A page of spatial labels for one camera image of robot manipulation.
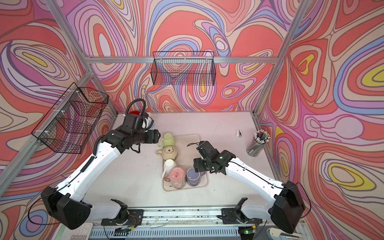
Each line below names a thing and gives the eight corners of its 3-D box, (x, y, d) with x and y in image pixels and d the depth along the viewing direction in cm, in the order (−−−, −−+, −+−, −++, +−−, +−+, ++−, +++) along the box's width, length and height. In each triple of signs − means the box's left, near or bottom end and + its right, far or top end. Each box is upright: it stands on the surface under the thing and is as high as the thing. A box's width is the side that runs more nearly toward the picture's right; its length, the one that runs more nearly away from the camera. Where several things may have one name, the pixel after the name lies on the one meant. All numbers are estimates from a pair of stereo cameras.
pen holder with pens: (252, 159, 95) (262, 144, 82) (243, 150, 99) (250, 135, 86) (261, 151, 99) (271, 136, 85) (251, 143, 103) (260, 128, 89)
